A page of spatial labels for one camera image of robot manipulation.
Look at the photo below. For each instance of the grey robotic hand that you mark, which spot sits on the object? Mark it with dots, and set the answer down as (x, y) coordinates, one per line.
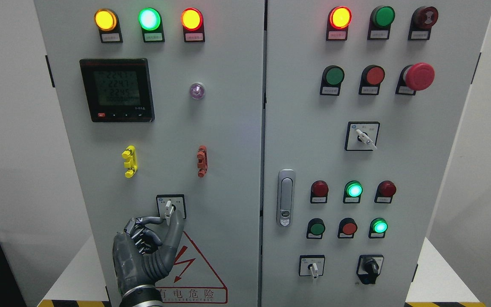
(133, 268)

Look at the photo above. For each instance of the white rotary selector switch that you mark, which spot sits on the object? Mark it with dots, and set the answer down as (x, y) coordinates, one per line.
(311, 266)
(362, 136)
(167, 204)

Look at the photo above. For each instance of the black silver robot forearm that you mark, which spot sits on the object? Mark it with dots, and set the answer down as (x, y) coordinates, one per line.
(145, 295)

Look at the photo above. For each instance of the small clear bulb light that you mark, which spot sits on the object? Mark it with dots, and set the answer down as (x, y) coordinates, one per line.
(197, 90)

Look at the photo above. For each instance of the red electrical hazard warning sticker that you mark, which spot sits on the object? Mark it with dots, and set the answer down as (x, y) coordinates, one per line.
(192, 279)

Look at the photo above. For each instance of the yellow terminal clip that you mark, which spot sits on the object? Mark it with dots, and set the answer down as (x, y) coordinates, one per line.
(130, 161)

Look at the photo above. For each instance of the red terminal clip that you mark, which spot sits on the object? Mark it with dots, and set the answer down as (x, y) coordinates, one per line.
(202, 163)

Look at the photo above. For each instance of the black digital power meter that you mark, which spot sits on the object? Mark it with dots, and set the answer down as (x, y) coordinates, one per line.
(118, 90)

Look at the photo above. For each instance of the dark red indicator light left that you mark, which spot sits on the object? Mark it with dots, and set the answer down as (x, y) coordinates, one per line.
(319, 192)

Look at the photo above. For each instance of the dark red indicator light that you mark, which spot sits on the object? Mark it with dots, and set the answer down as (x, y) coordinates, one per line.
(319, 192)
(385, 192)

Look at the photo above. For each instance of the grey electrical control cabinet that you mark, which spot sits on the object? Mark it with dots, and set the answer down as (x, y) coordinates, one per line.
(261, 64)

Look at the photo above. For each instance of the red push button lower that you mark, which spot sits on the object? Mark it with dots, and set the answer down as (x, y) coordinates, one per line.
(347, 228)

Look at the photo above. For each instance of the red push button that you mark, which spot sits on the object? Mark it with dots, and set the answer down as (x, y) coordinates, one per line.
(347, 228)
(371, 78)

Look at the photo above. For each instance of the green lit indicator light middle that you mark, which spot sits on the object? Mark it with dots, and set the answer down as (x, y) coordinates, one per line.
(352, 192)

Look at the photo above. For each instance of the green lit indicator light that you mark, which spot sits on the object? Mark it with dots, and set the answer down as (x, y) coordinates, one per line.
(352, 192)
(151, 23)

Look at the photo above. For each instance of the green lit indicator light left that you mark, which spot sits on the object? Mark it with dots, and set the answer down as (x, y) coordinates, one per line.
(151, 23)

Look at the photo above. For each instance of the green lit push button lower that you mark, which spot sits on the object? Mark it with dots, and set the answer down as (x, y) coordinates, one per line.
(378, 228)

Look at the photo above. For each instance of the yellow indicator light top left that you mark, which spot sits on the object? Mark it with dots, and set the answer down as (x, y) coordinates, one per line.
(108, 26)

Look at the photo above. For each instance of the red-rimmed yellow indicator light left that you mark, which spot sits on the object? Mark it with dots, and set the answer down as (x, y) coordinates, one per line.
(192, 23)

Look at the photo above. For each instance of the dark red indicator light right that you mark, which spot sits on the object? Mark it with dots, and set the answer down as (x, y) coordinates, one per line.
(385, 192)

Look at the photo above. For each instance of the green push button upper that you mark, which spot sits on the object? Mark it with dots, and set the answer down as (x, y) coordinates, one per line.
(331, 80)

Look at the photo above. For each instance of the red push button upper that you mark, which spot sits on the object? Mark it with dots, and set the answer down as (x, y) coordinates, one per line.
(371, 78)

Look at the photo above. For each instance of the red lit indicator light right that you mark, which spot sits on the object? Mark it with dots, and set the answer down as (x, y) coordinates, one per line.
(338, 23)

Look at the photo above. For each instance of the red emergency stop button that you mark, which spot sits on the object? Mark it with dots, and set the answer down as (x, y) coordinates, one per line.
(415, 78)

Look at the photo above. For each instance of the green indicator light top right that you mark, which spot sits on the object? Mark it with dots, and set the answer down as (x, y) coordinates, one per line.
(381, 20)

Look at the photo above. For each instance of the dark red buzzer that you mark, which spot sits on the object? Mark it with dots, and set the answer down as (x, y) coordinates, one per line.
(422, 20)

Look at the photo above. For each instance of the silver cabinet door handle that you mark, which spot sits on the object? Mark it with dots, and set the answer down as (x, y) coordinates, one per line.
(285, 198)

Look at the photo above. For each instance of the black rotary selector switch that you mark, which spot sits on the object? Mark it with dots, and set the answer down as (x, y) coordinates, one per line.
(369, 268)

